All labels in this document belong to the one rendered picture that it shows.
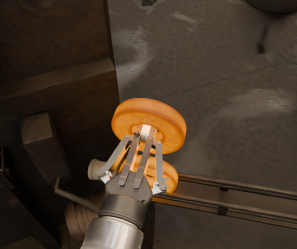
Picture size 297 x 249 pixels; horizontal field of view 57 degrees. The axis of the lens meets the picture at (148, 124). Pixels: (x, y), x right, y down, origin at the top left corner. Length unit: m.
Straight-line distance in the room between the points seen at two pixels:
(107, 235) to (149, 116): 0.22
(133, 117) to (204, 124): 1.28
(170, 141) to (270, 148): 1.27
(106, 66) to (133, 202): 0.44
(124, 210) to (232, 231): 1.09
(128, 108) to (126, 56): 1.75
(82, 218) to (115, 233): 0.49
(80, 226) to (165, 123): 0.51
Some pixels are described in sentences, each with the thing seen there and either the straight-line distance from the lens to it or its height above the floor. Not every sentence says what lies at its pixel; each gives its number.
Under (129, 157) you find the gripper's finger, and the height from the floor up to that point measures 0.94.
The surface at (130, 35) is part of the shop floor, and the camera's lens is 2.47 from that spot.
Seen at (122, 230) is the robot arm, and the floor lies 0.96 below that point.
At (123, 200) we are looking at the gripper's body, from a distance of 0.44.
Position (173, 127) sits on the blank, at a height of 0.96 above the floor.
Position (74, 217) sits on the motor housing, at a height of 0.53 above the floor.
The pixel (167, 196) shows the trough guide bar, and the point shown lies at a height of 0.68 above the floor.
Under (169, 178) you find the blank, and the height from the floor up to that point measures 0.75.
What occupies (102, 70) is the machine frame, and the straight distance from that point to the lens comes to 0.76.
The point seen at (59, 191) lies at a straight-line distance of 0.87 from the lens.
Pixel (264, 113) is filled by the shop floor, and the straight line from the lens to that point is 1.95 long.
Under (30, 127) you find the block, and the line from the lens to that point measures 0.77.
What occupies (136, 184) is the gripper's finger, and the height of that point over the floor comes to 0.94.
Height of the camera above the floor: 1.36
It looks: 51 degrees down
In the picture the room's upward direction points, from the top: straight up
